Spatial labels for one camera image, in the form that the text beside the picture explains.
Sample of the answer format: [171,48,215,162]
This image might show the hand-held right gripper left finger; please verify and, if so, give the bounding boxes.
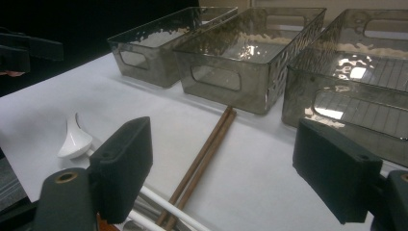
[89,115,154,225]

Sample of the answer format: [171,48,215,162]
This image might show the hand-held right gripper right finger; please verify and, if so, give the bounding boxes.
[292,117,384,225]

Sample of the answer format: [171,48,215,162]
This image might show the smoky clear plastic bin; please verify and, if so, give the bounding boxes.
[172,7,327,116]
[281,9,408,167]
[107,7,239,89]

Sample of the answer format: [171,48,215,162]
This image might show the white ceramic spoon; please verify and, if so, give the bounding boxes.
[57,113,94,161]

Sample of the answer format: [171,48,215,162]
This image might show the white chopstick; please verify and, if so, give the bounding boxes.
[128,210,166,231]
[140,186,213,231]

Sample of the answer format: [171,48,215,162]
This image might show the brown wooden chopstick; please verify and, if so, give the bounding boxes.
[156,105,234,226]
[165,109,238,231]

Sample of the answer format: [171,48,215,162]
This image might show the white table sheet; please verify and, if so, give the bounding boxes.
[0,52,408,231]

